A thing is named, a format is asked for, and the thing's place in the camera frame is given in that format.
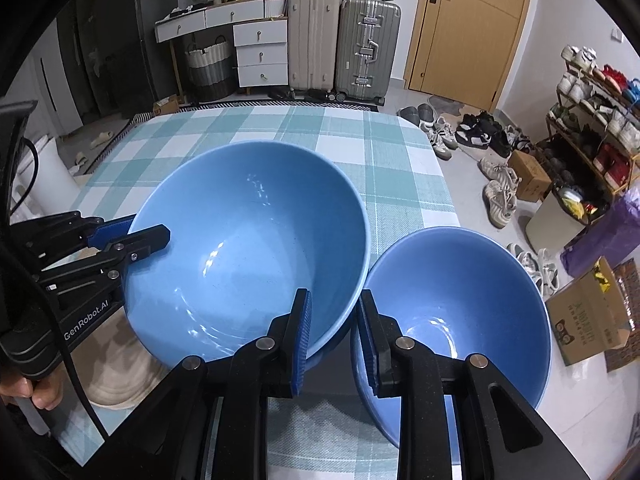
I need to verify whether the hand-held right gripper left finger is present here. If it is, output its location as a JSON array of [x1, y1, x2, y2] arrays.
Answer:
[[107, 287, 314, 480]]

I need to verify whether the purple plastic bag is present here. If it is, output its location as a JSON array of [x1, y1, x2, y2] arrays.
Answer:
[[560, 195, 640, 279]]

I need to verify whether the beige suitcase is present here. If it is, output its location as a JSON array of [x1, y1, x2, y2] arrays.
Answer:
[[286, 0, 344, 99]]

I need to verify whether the dark tall cabinet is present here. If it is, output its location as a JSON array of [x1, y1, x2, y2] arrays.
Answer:
[[54, 0, 172, 127]]

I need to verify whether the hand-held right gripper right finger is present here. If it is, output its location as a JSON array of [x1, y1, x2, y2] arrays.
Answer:
[[356, 290, 591, 480]]

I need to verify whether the grey white laundry basket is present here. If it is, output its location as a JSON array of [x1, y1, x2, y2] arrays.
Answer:
[[182, 39, 239, 103]]

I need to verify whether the white trash bin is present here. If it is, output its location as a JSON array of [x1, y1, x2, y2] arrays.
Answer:
[[527, 184, 610, 257]]

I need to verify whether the small brown cardboard box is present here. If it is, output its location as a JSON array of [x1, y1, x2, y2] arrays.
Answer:
[[507, 150, 554, 204]]

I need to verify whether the black cable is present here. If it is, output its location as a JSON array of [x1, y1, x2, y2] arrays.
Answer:
[[9, 136, 110, 447]]

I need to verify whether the large printed cardboard box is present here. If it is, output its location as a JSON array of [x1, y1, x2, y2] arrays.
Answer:
[[545, 256, 634, 367]]

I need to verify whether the silver suitcase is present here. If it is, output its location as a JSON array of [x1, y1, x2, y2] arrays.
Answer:
[[333, 0, 403, 107]]

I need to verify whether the white electric kettle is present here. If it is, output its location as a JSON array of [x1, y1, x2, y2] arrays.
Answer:
[[20, 135, 83, 222]]

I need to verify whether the wooden shoe rack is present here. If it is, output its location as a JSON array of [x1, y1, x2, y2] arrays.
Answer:
[[544, 45, 640, 197]]

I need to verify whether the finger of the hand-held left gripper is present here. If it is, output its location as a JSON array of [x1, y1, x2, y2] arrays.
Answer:
[[20, 211, 138, 262], [35, 225, 172, 287]]

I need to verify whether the wooden door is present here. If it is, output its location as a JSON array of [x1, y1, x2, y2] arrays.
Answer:
[[402, 0, 537, 112]]

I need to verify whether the row of assorted shoes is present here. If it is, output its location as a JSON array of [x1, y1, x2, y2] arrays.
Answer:
[[547, 44, 640, 188]]

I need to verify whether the person's left hand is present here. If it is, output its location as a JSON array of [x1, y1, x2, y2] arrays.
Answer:
[[0, 369, 66, 412]]

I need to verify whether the scattered sneakers group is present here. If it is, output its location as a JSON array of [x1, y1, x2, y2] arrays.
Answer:
[[397, 102, 562, 297]]

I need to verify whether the white dresser with drawers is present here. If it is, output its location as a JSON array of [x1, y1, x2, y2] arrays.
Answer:
[[154, 0, 291, 97]]

